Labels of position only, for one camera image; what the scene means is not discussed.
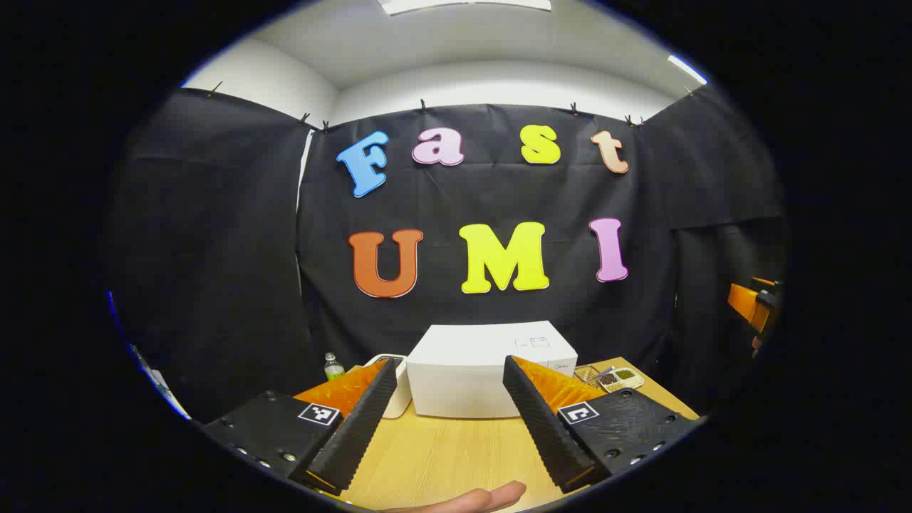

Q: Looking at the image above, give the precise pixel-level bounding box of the white divided snack dish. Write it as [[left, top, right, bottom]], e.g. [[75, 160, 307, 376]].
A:
[[598, 367, 646, 393]]

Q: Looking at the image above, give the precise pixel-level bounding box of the black backdrop cloth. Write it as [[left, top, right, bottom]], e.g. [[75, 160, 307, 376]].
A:
[[107, 85, 788, 421]]

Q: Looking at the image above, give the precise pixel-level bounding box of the long ceiling light panel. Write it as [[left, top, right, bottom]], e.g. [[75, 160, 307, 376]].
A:
[[378, 0, 553, 16]]

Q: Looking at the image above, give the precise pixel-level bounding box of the small ceiling light panel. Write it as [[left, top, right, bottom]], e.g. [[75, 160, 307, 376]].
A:
[[668, 55, 708, 85]]

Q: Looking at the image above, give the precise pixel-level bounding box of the white toaster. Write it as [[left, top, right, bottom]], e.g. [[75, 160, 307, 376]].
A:
[[363, 354, 414, 419]]

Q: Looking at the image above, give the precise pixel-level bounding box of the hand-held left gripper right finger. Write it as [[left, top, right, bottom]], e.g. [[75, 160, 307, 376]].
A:
[[503, 355, 703, 494]]

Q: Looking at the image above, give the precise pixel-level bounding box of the white microwave oven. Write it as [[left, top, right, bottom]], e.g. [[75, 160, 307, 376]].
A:
[[406, 321, 579, 419]]

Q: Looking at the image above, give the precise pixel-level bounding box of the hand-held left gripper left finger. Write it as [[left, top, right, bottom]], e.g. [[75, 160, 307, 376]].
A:
[[203, 358, 398, 494]]

